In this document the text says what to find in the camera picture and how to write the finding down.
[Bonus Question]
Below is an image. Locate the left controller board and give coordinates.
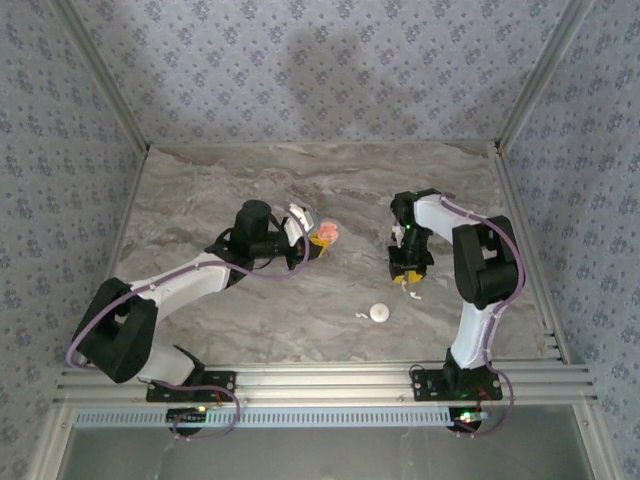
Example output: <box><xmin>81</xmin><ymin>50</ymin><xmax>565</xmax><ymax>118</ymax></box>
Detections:
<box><xmin>166</xmin><ymin>405</ymin><xmax>211</xmax><ymax>424</ymax></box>

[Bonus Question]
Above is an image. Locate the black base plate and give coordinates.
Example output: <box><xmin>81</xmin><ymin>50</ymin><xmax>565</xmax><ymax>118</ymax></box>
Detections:
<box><xmin>145</xmin><ymin>368</ymin><xmax>237</xmax><ymax>404</ymax></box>
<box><xmin>409</xmin><ymin>366</ymin><xmax>504</xmax><ymax>403</ymax></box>

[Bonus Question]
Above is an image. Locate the right controller board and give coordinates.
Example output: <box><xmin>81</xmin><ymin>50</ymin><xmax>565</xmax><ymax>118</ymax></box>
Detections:
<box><xmin>449</xmin><ymin>407</ymin><xmax>489</xmax><ymax>431</ymax></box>

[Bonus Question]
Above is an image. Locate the controller board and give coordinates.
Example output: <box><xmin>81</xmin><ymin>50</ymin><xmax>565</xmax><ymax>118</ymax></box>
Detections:
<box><xmin>166</xmin><ymin>405</ymin><xmax>211</xmax><ymax>424</ymax></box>
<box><xmin>449</xmin><ymin>407</ymin><xmax>489</xmax><ymax>431</ymax></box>

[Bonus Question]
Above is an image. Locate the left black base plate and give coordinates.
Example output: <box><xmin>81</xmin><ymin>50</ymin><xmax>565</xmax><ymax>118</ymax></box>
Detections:
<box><xmin>145</xmin><ymin>368</ymin><xmax>237</xmax><ymax>404</ymax></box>

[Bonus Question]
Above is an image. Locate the grey slotted cable duct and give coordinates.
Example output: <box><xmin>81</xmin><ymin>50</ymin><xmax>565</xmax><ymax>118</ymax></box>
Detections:
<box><xmin>74</xmin><ymin>403</ymin><xmax>486</xmax><ymax>430</ymax></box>

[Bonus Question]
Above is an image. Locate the aluminium mounting rail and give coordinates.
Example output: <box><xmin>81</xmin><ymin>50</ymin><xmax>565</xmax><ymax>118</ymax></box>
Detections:
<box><xmin>53</xmin><ymin>363</ymin><xmax>599</xmax><ymax>407</ymax></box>

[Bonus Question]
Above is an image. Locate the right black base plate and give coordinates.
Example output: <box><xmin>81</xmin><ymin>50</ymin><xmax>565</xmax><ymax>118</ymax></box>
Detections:
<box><xmin>409</xmin><ymin>366</ymin><xmax>504</xmax><ymax>403</ymax></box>

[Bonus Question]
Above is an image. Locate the aluminium table side rail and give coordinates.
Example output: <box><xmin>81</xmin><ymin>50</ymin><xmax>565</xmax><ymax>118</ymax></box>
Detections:
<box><xmin>492</xmin><ymin>144</ymin><xmax>621</xmax><ymax>480</ymax></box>

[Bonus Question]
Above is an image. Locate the aluminium corner frame post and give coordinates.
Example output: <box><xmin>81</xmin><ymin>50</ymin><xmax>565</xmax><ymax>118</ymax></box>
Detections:
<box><xmin>49</xmin><ymin>0</ymin><xmax>152</xmax><ymax>154</ymax></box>
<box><xmin>493</xmin><ymin>0</ymin><xmax>597</xmax><ymax>151</ymax></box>

